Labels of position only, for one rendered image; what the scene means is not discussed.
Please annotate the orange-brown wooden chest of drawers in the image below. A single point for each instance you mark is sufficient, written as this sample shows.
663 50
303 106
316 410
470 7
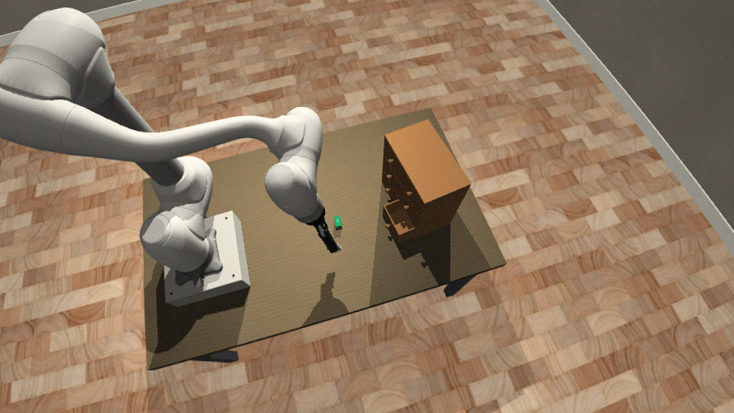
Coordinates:
433 171

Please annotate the brown wooden drawer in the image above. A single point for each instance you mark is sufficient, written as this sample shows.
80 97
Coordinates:
391 175
408 207
393 160
412 193
398 221
389 188

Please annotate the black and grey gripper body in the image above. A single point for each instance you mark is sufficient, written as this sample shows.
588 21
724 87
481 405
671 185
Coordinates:
319 221

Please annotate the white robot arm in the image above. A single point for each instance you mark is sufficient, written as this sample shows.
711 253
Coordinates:
58 62

